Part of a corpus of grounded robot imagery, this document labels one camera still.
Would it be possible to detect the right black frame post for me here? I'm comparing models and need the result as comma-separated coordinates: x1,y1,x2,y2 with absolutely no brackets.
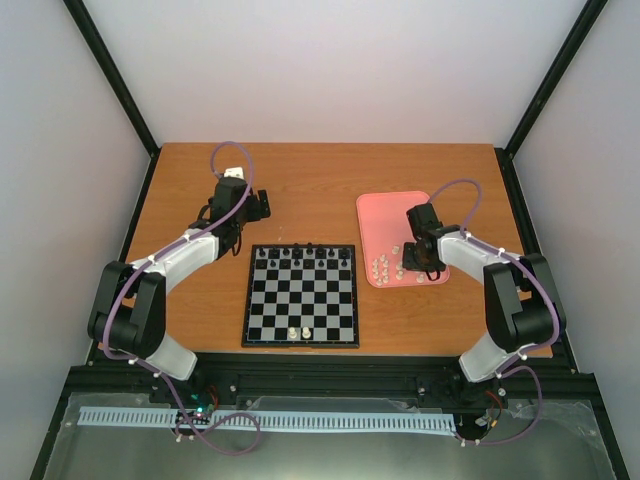
503,0,609,156

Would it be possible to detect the black chess pieces row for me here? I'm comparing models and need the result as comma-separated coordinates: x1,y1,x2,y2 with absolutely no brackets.
251,243,355,269

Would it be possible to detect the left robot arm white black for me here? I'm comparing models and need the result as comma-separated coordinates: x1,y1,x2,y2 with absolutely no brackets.
87,176,271,403

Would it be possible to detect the left black frame post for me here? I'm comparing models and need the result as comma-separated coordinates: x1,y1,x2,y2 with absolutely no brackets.
62,0,161,157

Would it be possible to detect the light blue slotted cable duct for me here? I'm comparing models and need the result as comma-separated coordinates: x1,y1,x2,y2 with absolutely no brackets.
77,406,456,436

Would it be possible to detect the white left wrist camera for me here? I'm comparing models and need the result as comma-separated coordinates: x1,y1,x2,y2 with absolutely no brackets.
223,167,245,180

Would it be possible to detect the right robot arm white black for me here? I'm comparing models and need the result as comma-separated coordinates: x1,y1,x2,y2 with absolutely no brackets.
402,202,566,383

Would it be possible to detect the pink plastic tray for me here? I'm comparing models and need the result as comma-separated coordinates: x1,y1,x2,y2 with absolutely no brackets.
356,191,450,289

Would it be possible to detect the black white chess board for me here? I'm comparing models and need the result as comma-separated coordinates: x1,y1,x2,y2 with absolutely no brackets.
241,255,360,348

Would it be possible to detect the metal sheet front panel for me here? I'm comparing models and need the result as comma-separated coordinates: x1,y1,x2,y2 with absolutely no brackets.
33,394,615,479

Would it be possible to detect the black frame post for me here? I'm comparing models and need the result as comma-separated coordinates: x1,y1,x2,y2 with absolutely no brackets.
62,0,161,157
503,0,609,156

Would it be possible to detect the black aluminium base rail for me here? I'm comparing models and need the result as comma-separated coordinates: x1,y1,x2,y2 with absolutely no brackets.
64,352,599,406

